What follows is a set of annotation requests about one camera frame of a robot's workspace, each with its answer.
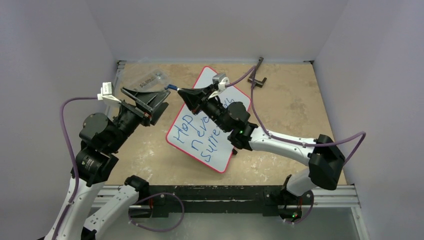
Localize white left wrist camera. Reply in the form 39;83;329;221
97;82;122;108

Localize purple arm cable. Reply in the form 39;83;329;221
51;96;100;240
225;65;367;167

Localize clear plastic screw box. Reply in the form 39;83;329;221
121;63;172;92

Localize blue marker cap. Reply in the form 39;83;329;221
167;84;178;91

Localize dark metal L bracket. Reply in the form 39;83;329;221
247;56;268;89

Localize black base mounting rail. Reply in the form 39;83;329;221
127;185;302;221

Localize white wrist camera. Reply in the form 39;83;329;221
208;73;230;99
97;82;122;108

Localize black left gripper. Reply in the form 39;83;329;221
108;86;171;151

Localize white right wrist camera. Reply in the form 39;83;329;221
208;73;230;99

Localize aluminium frame rail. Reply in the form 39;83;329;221
92;185;361;208

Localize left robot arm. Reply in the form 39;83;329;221
45;82;170;240

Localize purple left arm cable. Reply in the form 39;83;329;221
51;96;100;240

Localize red-framed whiteboard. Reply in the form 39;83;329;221
166;66;251;173

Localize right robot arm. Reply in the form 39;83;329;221
177;84;345;204

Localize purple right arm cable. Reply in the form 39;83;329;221
225;65;367;167

